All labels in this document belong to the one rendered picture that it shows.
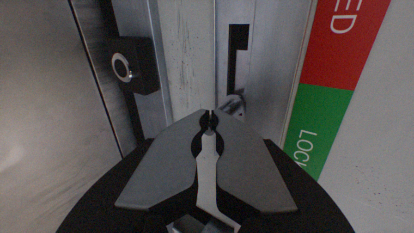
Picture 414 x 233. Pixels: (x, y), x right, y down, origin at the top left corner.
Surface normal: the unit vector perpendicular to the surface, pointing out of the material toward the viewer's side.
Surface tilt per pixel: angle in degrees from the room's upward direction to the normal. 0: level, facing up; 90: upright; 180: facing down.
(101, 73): 0
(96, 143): 0
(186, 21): 90
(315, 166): 90
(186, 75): 90
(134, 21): 90
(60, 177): 0
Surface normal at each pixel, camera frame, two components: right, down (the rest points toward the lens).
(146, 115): -0.54, 0.43
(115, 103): 0.84, 0.25
